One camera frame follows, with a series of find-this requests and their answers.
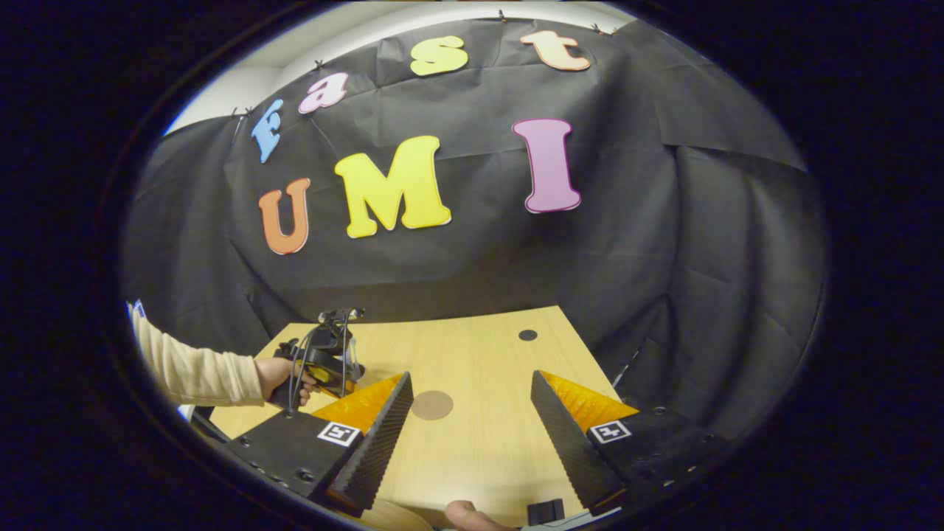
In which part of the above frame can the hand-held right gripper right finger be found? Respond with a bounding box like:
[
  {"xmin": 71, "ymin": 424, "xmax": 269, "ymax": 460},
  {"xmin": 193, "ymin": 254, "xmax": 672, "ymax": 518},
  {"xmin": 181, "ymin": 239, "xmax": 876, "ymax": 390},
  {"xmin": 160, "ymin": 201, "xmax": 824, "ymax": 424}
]
[{"xmin": 530, "ymin": 369, "xmax": 731, "ymax": 516}]

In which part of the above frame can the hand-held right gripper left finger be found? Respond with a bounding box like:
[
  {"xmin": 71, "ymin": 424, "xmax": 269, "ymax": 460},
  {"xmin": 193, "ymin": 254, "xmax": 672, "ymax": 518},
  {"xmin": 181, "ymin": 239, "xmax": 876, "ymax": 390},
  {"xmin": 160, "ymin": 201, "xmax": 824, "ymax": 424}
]
[{"xmin": 221, "ymin": 371, "xmax": 415, "ymax": 517}]

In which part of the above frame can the round brown coaster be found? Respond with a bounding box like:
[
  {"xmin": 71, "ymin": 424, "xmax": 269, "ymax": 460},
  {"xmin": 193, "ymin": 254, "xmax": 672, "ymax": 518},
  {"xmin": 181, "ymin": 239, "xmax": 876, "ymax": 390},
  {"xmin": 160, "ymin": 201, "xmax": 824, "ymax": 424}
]
[{"xmin": 411, "ymin": 390, "xmax": 455, "ymax": 421}]

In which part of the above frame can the wooden desktop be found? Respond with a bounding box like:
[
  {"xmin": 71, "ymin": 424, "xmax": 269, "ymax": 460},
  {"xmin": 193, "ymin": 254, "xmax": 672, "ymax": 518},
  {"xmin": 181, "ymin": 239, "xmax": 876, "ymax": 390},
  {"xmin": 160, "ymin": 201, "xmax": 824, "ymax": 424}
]
[{"xmin": 210, "ymin": 306, "xmax": 624, "ymax": 528}]

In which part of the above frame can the black backdrop cloth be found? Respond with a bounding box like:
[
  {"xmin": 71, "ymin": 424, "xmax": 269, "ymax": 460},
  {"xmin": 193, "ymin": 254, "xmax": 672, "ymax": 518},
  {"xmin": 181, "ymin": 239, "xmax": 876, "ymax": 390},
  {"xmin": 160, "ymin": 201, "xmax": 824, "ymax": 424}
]
[{"xmin": 122, "ymin": 18, "xmax": 827, "ymax": 443}]

